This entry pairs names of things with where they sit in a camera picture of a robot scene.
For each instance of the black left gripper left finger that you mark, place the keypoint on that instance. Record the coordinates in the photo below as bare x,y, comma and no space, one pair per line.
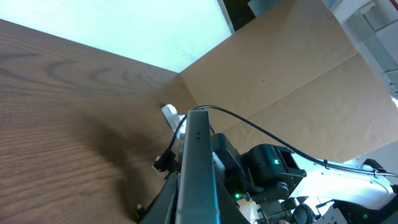
163,207

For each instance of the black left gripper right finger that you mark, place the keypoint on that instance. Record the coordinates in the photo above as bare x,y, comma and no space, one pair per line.
229,212

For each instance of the Galaxy S25 Ultra smartphone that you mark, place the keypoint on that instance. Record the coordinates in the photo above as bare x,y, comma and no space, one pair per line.
197,195

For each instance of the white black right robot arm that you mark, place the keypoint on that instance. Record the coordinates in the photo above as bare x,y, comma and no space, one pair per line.
268,173

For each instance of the white power strip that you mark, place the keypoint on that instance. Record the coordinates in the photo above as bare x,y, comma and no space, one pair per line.
172,116

